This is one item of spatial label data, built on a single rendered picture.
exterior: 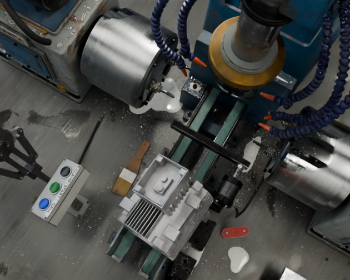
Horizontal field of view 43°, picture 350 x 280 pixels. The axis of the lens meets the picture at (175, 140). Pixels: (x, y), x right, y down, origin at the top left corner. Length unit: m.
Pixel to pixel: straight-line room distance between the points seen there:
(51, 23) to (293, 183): 0.78
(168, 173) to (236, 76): 0.33
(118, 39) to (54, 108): 0.44
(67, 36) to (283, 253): 0.93
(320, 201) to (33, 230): 0.87
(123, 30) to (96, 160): 0.47
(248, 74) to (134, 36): 0.37
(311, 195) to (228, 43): 0.48
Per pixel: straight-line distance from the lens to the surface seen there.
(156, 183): 1.17
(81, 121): 1.56
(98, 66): 1.28
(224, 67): 1.04
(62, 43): 1.27
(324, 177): 1.23
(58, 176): 1.25
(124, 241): 1.35
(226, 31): 1.06
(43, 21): 1.30
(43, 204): 1.23
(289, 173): 1.23
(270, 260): 1.51
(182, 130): 1.29
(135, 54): 1.23
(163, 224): 1.18
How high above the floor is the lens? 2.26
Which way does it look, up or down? 74 degrees down
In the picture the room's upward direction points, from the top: 11 degrees clockwise
